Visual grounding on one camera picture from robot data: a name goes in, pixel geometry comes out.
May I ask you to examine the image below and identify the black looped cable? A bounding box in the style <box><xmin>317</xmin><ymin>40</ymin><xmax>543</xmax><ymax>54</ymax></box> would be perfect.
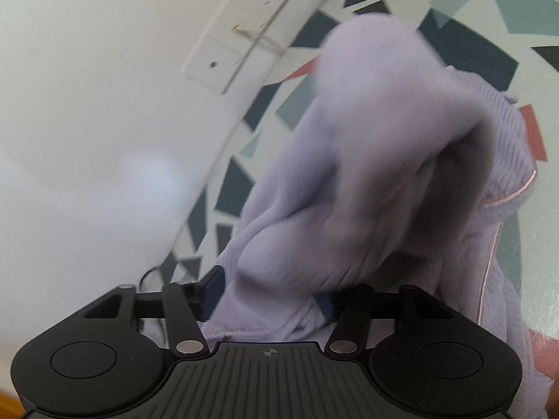
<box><xmin>139</xmin><ymin>265</ymin><xmax>169</xmax><ymax>350</ymax></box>

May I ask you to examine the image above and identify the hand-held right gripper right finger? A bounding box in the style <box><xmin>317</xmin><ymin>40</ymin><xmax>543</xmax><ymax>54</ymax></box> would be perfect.
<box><xmin>312</xmin><ymin>284</ymin><xmax>464</xmax><ymax>355</ymax></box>

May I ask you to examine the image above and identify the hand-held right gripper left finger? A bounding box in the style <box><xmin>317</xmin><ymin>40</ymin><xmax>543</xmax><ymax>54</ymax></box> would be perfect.
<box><xmin>82</xmin><ymin>265</ymin><xmax>226</xmax><ymax>358</ymax></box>

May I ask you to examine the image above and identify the lavender pajama top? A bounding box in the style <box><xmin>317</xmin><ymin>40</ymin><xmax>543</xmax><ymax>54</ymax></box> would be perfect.
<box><xmin>203</xmin><ymin>14</ymin><xmax>555</xmax><ymax>419</ymax></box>

